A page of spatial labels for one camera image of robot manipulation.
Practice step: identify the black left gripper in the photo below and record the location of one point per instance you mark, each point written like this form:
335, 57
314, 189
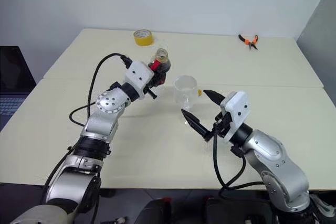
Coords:
151, 87

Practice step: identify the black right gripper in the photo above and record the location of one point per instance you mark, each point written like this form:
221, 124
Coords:
223, 124

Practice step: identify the dark soda bottle yellow cap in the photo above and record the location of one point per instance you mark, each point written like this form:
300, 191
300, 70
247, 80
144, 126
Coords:
162, 61

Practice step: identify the clear plastic cup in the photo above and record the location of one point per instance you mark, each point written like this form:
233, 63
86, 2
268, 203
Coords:
186, 90

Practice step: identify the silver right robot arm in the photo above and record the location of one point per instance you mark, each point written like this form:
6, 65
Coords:
275, 153

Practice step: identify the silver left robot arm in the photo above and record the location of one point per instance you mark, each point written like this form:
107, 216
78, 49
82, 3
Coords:
107, 103

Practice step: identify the yellow tape roll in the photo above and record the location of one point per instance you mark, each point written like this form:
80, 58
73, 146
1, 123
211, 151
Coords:
143, 39

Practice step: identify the orange and black pliers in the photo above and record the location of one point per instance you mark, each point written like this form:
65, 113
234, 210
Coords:
249, 41

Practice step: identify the dark laptop computer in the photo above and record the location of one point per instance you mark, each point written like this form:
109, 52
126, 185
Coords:
13, 79

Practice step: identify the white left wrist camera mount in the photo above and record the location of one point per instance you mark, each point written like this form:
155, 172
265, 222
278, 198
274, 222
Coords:
137, 74

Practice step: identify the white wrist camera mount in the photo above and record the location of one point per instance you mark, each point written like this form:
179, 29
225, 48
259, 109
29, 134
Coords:
137, 74
237, 107

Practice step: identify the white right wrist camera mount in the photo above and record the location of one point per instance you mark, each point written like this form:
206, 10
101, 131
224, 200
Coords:
237, 107

